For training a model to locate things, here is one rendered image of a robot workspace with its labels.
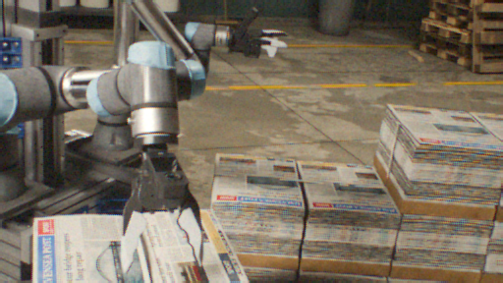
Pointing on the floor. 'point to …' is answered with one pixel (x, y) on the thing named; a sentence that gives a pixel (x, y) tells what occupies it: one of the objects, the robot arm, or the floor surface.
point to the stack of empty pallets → (453, 30)
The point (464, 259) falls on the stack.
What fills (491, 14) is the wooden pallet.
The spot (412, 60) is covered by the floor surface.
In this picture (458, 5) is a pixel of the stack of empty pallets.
